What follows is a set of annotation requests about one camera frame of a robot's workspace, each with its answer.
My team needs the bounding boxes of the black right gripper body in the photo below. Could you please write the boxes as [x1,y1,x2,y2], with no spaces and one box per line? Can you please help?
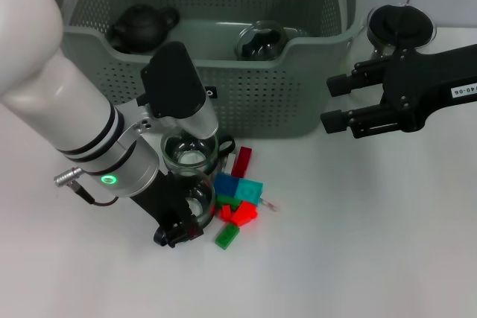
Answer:
[382,44,477,133]

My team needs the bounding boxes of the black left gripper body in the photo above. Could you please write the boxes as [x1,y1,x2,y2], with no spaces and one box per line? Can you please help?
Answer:
[129,170,195,230]

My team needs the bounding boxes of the glass teacup with black holder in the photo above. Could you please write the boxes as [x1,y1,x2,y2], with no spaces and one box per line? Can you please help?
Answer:
[160,133,236,174]
[153,167,217,247]

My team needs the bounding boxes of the glass jar with teal bricks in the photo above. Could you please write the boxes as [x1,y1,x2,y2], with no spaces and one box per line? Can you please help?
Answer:
[234,20,290,62]

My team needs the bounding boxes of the grey-green perforated storage bin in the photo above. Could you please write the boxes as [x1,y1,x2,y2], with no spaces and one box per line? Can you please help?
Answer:
[36,0,366,139]

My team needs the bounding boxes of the flat green toy brick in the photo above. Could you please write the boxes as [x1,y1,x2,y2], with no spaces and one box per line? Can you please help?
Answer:
[215,223,241,250]

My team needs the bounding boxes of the dark green toy brick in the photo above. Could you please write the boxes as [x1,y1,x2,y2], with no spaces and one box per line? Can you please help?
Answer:
[215,194,241,209]

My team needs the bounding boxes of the large red toy brick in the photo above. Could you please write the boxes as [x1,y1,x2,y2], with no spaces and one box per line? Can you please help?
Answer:
[230,200,259,228]

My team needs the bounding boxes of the blue toy brick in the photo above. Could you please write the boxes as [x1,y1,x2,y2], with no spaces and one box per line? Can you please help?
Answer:
[212,172,239,198]

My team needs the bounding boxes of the teal toy brick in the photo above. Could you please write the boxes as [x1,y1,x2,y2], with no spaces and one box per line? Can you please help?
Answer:
[235,178,264,206]

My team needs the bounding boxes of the dark red toy brick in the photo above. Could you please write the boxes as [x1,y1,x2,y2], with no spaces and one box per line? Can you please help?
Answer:
[230,146,253,178]

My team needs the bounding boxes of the black clay teapot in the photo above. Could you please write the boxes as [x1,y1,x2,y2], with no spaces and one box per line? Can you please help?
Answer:
[107,4,180,54]

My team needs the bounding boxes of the glass carafe with black handle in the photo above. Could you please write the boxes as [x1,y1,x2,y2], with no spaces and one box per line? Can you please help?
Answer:
[341,2,437,106]

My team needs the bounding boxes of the left arm cable with plug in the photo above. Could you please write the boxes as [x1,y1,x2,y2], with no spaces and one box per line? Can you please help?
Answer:
[54,172,120,207]

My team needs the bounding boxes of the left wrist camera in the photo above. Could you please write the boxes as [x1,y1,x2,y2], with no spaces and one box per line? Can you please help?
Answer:
[136,41,220,140]

